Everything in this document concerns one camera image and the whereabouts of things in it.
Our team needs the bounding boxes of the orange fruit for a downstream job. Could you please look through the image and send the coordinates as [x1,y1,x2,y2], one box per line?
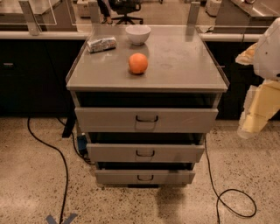
[129,53,148,74]

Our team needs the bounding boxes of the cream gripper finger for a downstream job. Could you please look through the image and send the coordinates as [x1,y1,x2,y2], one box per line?
[237,80,280,139]

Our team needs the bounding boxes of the grey top drawer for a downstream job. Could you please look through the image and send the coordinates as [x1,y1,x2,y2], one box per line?
[75,108,218,133]

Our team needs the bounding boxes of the blue power box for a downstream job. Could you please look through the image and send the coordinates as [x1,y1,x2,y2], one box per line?
[77,135,88,155]

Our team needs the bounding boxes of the grey metal drawer cabinet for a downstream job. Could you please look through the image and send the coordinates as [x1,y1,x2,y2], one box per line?
[66,25,228,175]

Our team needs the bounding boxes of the silver snack bag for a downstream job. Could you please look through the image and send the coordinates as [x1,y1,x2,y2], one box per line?
[87,37,116,53]

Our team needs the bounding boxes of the black office chair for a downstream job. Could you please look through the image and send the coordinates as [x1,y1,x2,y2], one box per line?
[108,0,144,25]

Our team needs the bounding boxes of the person legs in background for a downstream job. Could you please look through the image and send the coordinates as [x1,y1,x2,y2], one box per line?
[97,0,113,25]

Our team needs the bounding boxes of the black cable left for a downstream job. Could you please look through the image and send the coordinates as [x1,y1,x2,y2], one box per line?
[26,116,70,224]

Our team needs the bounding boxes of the white ceramic bowl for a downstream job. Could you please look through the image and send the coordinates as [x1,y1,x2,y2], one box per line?
[125,24,151,45]

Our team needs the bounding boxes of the grey drawer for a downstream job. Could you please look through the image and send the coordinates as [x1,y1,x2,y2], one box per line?
[75,108,218,133]
[95,170,195,185]
[87,143,205,163]

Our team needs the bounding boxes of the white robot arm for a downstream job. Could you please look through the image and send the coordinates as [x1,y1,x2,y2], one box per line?
[235,18,280,139]

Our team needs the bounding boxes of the grey bottom drawer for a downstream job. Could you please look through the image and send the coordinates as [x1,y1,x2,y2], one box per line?
[95,170,195,185]

